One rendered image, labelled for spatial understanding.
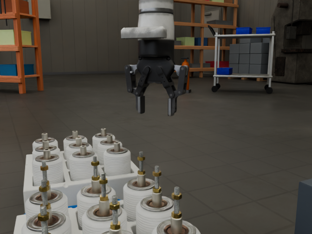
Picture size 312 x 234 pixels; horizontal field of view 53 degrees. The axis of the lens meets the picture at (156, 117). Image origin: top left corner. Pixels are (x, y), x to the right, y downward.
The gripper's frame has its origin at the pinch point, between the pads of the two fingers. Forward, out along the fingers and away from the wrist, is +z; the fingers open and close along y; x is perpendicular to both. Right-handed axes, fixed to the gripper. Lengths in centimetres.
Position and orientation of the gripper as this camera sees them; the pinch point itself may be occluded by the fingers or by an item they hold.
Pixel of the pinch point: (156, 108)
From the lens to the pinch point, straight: 67.1
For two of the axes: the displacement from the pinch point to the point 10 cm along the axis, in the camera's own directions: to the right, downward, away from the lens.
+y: -9.2, -0.7, 3.8
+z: 0.0, 9.8, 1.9
